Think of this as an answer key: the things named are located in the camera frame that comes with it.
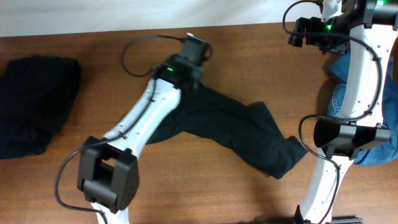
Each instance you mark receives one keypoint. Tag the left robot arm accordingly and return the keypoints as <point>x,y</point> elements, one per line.
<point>108,172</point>

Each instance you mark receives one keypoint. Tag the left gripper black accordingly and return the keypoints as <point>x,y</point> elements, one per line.
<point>173,58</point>

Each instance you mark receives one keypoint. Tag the blue denim jeans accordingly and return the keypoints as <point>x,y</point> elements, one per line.
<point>384,153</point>

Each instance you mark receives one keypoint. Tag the black pants with red waistband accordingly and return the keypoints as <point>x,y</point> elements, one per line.
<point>250,131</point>

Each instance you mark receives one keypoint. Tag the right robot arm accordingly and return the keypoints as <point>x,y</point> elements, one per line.
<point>366,30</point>

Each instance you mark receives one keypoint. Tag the black metal base rail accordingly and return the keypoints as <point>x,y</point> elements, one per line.
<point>346,220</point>

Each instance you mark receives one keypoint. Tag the folded black cloth pile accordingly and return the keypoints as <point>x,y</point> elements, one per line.
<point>37,96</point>

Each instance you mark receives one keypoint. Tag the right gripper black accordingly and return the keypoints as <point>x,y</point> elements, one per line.
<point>316,41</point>

